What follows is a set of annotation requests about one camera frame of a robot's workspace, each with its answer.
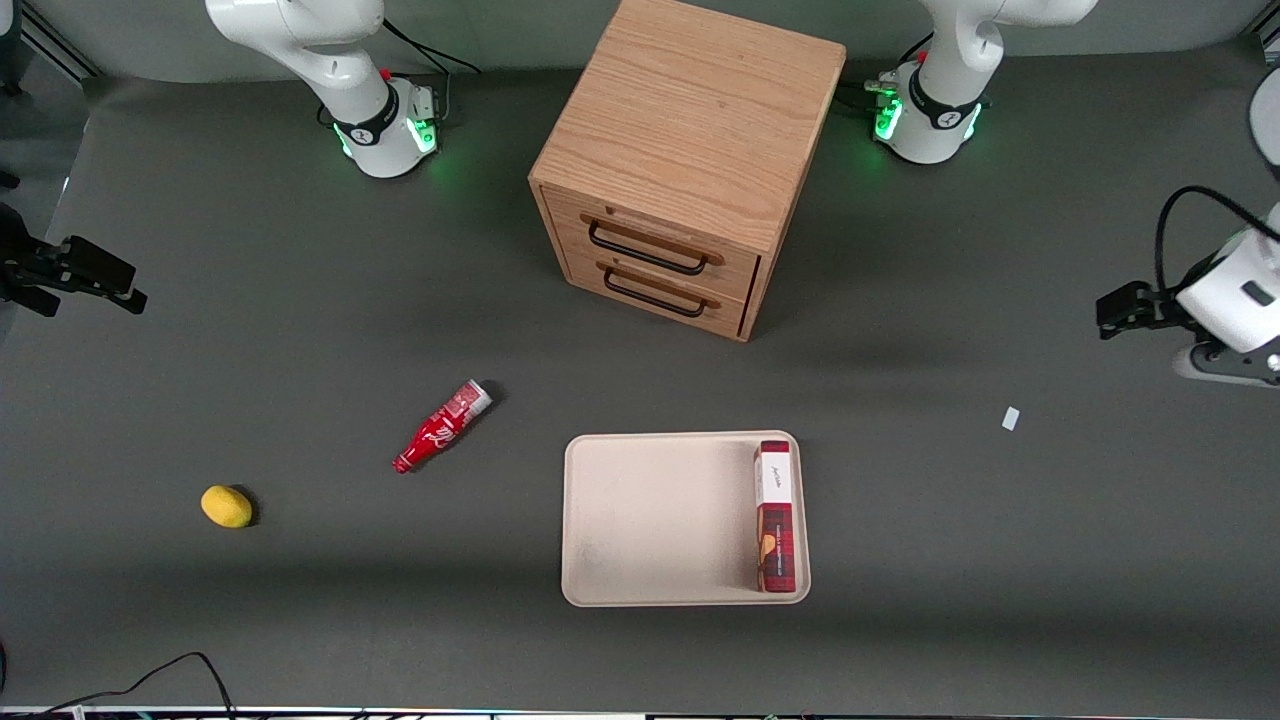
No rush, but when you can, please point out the aluminium frame rail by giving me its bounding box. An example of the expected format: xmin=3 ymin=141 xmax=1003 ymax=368
xmin=18 ymin=0 xmax=103 ymax=83

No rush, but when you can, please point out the red soda bottle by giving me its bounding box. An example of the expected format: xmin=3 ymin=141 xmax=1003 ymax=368
xmin=392 ymin=379 xmax=494 ymax=475

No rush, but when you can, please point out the wooden drawer cabinet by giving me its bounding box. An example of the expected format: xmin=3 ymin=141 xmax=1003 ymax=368
xmin=528 ymin=0 xmax=848 ymax=343

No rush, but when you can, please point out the black arm base cable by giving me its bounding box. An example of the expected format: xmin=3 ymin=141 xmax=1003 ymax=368
xmin=382 ymin=18 xmax=483 ymax=123
xmin=838 ymin=28 xmax=936 ymax=113

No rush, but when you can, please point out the black drawer handle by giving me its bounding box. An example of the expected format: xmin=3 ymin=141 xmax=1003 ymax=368
xmin=587 ymin=221 xmax=708 ymax=277
xmin=602 ymin=267 xmax=709 ymax=320

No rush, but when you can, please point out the red plaid cookie box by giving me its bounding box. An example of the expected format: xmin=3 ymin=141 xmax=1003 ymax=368
xmin=752 ymin=439 xmax=799 ymax=594

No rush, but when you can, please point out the yellow lemon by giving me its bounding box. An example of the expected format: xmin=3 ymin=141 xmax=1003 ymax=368
xmin=200 ymin=485 xmax=254 ymax=529

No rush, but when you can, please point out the thin black table cable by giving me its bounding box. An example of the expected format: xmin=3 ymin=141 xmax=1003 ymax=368
xmin=0 ymin=652 xmax=237 ymax=720

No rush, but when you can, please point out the wooden drawer front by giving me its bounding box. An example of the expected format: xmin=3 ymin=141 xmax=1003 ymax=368
xmin=563 ymin=246 xmax=753 ymax=338
xmin=545 ymin=185 xmax=761 ymax=301

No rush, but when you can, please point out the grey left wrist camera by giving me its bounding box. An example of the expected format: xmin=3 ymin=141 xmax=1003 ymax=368
xmin=1172 ymin=342 xmax=1280 ymax=389

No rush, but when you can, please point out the beige rectangular tray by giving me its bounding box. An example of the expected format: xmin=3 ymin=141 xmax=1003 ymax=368
xmin=560 ymin=430 xmax=813 ymax=609

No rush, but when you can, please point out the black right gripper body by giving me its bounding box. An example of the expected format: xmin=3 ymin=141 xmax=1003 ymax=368
xmin=0 ymin=205 xmax=66 ymax=319

